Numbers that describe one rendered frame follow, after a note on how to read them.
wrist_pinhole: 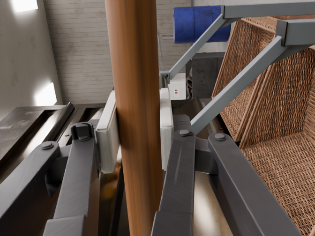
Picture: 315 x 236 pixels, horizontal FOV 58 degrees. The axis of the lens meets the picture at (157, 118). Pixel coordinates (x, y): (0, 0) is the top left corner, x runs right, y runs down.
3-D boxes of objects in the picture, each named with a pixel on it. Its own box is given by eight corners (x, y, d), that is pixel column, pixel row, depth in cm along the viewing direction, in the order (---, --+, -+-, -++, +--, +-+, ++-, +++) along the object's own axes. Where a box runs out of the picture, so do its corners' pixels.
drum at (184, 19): (229, 45, 452) (174, 47, 452) (221, 38, 506) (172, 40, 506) (232, 5, 426) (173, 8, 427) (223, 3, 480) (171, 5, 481)
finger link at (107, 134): (114, 173, 17) (101, 174, 17) (124, 124, 23) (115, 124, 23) (108, 129, 16) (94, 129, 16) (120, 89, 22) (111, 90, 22)
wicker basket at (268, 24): (296, 142, 125) (234, 145, 125) (255, 96, 176) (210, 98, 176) (318, 27, 104) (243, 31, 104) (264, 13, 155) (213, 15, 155)
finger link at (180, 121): (174, 153, 15) (233, 151, 14) (170, 114, 19) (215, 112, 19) (175, 177, 15) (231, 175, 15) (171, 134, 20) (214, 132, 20)
